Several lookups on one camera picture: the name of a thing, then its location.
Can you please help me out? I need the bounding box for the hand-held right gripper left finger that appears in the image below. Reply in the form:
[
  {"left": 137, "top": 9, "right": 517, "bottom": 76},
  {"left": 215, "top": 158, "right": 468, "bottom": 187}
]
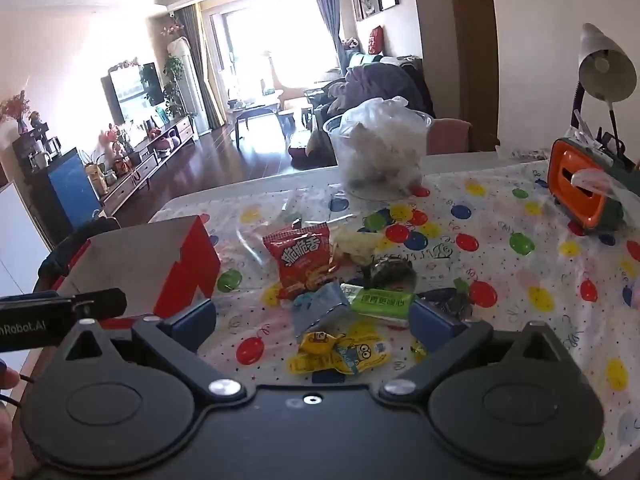
[{"left": 50, "top": 299, "right": 249, "bottom": 405}]

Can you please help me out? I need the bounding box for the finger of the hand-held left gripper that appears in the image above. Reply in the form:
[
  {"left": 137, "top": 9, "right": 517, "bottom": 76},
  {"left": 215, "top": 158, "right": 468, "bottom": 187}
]
[{"left": 70, "top": 287, "right": 128, "bottom": 320}]

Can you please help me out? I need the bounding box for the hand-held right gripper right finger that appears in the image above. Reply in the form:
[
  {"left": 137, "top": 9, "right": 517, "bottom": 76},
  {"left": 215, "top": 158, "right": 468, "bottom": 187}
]
[{"left": 379, "top": 300, "right": 577, "bottom": 403}]

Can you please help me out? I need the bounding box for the dark foil snack packet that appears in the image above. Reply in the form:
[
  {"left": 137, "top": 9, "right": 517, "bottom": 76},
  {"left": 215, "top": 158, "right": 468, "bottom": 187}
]
[{"left": 415, "top": 287, "right": 476, "bottom": 323}]

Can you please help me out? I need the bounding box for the red cardboard box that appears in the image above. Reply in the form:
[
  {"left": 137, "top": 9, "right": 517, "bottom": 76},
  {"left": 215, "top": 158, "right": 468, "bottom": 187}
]
[{"left": 34, "top": 214, "right": 222, "bottom": 331}]

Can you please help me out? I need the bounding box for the green snack packet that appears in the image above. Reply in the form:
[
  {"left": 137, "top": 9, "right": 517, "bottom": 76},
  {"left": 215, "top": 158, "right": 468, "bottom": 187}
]
[{"left": 341, "top": 282, "right": 418, "bottom": 323}]

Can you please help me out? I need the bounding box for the red-brown foil cookie packet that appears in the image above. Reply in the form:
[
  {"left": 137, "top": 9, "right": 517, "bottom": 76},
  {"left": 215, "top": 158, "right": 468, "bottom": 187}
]
[{"left": 362, "top": 255, "right": 418, "bottom": 293}]

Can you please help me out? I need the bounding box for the yellow cartoon snack packet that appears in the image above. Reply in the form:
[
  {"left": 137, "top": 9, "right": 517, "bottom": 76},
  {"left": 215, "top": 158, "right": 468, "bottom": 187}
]
[
  {"left": 335, "top": 332, "right": 392, "bottom": 374},
  {"left": 287, "top": 330, "right": 347, "bottom": 376}
]

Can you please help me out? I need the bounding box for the pale yellow snack packet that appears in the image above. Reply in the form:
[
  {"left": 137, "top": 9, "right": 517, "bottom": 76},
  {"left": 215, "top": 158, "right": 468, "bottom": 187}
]
[{"left": 330, "top": 227, "right": 383, "bottom": 266}]

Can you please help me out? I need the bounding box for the grey-blue snack packet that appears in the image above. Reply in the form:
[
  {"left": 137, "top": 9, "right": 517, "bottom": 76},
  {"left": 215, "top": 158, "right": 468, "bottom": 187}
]
[{"left": 291, "top": 282, "right": 351, "bottom": 353}]

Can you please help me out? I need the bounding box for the red snack packet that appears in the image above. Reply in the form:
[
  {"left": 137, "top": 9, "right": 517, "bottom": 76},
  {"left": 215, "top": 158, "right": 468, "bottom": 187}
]
[{"left": 262, "top": 222, "right": 342, "bottom": 301}]

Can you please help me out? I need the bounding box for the person's left hand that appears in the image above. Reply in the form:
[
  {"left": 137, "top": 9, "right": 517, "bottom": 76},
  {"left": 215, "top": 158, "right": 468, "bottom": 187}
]
[{"left": 0, "top": 360, "right": 21, "bottom": 480}]

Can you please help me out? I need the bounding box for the white cabinet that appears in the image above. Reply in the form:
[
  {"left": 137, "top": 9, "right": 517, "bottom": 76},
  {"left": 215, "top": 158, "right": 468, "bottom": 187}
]
[{"left": 0, "top": 182, "right": 51, "bottom": 376}]

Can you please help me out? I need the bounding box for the black garment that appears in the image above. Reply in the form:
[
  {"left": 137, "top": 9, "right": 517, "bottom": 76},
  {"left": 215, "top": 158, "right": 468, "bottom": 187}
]
[{"left": 37, "top": 219, "right": 122, "bottom": 283}]

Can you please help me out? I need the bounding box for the balloon print tablecloth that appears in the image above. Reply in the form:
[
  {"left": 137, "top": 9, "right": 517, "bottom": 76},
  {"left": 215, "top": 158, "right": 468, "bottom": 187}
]
[{"left": 150, "top": 160, "right": 640, "bottom": 480}]

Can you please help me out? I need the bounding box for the blue cabinet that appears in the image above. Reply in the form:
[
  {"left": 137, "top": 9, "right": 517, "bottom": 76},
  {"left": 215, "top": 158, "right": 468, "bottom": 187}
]
[{"left": 25, "top": 147, "right": 102, "bottom": 242}]

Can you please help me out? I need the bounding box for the clear plastic wrap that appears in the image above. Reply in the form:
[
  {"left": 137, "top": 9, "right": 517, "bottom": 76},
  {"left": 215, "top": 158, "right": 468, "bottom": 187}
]
[{"left": 235, "top": 192, "right": 361, "bottom": 246}]

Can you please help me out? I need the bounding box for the wooden television cabinet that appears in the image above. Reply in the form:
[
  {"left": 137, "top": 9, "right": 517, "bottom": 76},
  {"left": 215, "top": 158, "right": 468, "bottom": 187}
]
[{"left": 97, "top": 115, "right": 197, "bottom": 213}]

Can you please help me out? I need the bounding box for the black coffee machine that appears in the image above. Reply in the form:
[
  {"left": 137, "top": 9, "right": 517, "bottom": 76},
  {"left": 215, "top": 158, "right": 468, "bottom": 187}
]
[{"left": 12, "top": 127, "right": 63, "bottom": 172}]

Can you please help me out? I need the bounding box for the clear bag with white contents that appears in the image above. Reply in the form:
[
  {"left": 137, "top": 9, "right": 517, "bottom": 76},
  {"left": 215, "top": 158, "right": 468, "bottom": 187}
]
[{"left": 337, "top": 96, "right": 426, "bottom": 196}]

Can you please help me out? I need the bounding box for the pink chair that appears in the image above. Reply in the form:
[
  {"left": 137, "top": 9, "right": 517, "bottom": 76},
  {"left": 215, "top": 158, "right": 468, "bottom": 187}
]
[{"left": 426, "top": 119, "right": 476, "bottom": 156}]

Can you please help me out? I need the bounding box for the orange tissue holder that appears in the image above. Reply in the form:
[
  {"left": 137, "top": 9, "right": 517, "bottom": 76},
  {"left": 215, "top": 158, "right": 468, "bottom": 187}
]
[{"left": 547, "top": 137, "right": 627, "bottom": 234}]

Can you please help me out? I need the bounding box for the dark pet bed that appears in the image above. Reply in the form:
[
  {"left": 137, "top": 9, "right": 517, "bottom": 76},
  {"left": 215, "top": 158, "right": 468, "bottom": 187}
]
[{"left": 287, "top": 142, "right": 339, "bottom": 169}]

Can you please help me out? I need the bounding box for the pink flower vase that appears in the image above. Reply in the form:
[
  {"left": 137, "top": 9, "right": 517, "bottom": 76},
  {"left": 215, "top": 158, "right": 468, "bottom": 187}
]
[{"left": 0, "top": 91, "right": 32, "bottom": 135}]

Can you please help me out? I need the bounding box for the television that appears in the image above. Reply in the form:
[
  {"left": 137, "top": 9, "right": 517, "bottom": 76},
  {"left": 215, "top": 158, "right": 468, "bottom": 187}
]
[{"left": 101, "top": 62, "right": 166, "bottom": 127}]

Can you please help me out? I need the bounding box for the clear plastic tub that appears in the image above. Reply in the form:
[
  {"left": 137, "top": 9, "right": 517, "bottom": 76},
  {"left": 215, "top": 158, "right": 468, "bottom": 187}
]
[{"left": 322, "top": 110, "right": 434, "bottom": 197}]

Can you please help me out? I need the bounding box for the coffee table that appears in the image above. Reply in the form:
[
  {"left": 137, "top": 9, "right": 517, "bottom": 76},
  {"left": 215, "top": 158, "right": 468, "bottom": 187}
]
[{"left": 227, "top": 95, "right": 282, "bottom": 150}]

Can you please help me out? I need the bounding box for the green potted plant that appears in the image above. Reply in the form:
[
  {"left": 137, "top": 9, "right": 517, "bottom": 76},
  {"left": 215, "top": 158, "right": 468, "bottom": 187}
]
[{"left": 162, "top": 55, "right": 186, "bottom": 117}]

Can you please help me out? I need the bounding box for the white standing air conditioner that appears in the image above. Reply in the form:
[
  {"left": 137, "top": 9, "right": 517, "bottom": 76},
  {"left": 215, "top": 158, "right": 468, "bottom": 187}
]
[{"left": 167, "top": 37, "right": 202, "bottom": 136}]

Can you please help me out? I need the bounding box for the grey garment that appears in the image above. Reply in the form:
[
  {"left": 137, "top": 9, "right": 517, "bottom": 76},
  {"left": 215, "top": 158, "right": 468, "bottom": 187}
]
[{"left": 327, "top": 65, "right": 426, "bottom": 117}]

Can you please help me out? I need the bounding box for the grey curtain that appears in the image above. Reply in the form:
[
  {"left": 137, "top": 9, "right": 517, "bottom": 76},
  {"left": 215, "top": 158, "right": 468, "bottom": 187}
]
[
  {"left": 309, "top": 0, "right": 347, "bottom": 68},
  {"left": 175, "top": 4, "right": 222, "bottom": 131}
]

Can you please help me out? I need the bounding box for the wooden door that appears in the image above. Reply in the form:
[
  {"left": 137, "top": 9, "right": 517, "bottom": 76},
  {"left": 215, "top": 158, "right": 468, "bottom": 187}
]
[{"left": 422, "top": 0, "right": 501, "bottom": 153}]

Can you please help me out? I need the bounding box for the white desk lamp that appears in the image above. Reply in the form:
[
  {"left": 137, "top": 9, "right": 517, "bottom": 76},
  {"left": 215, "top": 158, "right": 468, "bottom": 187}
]
[{"left": 572, "top": 22, "right": 639, "bottom": 157}]

